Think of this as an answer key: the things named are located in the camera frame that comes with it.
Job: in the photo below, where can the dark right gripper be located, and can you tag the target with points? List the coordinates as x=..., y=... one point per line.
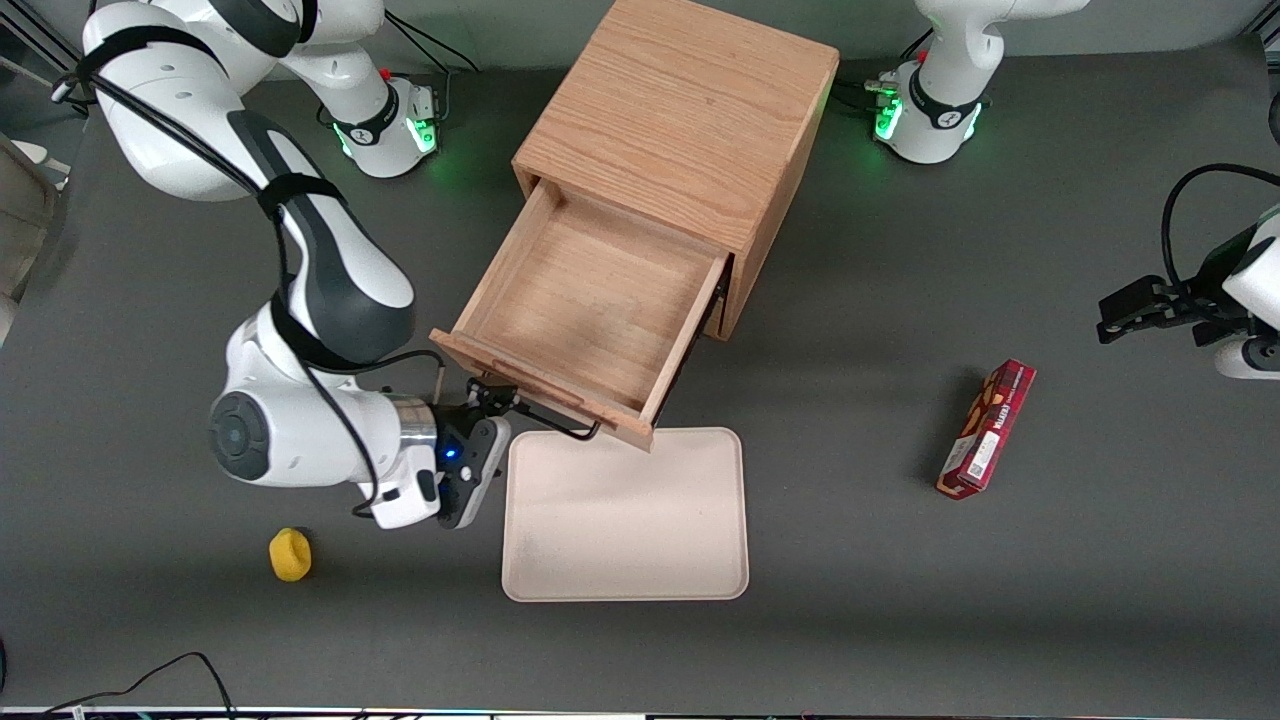
x=457, y=416

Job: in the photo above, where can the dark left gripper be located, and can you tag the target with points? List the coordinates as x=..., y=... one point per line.
x=1192, y=303

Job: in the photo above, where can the oak drawer with worn base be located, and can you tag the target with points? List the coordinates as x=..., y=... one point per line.
x=590, y=300

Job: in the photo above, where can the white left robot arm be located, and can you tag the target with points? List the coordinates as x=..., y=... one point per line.
x=945, y=90

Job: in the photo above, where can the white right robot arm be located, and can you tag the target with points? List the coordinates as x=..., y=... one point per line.
x=330, y=290

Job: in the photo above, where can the oak wooden drawer cabinet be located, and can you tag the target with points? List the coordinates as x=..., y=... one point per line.
x=690, y=110

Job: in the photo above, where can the beige rectangular tray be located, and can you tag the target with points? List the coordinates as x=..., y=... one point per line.
x=625, y=520

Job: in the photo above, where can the red biscuit box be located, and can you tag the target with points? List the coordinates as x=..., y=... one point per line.
x=987, y=430

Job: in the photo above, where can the yellow lemon toy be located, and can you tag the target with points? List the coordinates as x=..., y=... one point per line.
x=290, y=555

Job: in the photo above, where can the beige fabric object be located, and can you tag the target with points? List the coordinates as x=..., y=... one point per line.
x=25, y=240

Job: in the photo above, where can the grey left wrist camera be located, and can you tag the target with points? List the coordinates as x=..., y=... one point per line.
x=1250, y=358

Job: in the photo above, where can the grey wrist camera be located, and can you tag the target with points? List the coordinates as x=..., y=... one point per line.
x=400, y=495
x=1250, y=358

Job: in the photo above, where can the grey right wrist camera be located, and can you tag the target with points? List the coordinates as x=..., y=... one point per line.
x=400, y=495

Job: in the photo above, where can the aluminium frame rail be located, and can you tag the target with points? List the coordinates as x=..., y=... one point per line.
x=1268, y=38
x=30, y=50

